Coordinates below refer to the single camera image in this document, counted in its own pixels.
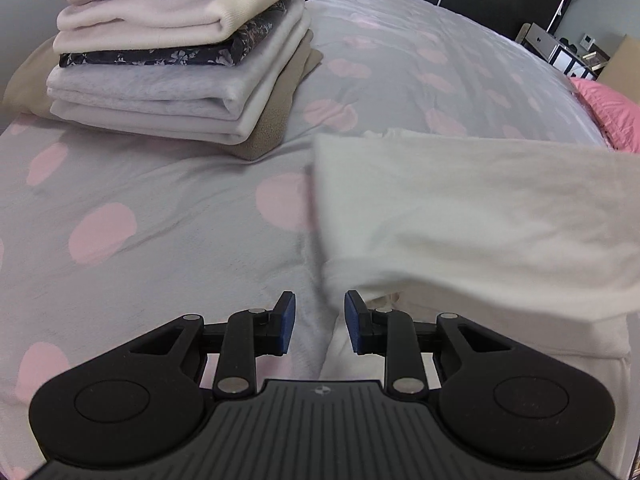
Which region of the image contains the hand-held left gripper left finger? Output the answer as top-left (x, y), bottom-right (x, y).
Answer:
top-left (127, 291), bottom-right (297, 400)

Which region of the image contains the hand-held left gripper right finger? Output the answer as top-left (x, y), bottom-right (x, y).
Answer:
top-left (344, 290), bottom-right (517, 397)

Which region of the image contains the white shirt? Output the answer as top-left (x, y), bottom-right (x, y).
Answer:
top-left (312, 129), bottom-right (640, 386)

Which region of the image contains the stack of folded clothes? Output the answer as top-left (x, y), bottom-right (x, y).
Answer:
top-left (2, 0), bottom-right (323, 161)

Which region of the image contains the grey pink dotted bedspread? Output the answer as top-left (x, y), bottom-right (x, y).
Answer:
top-left (0, 0), bottom-right (640, 480)

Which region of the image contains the pink pillow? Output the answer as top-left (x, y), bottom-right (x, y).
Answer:
top-left (570, 77), bottom-right (640, 153)

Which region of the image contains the white shelf unit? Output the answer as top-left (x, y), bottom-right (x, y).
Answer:
top-left (515, 22), bottom-right (608, 81)

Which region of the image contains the beige padded headboard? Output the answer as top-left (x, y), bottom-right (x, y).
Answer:
top-left (597, 34), bottom-right (640, 91)

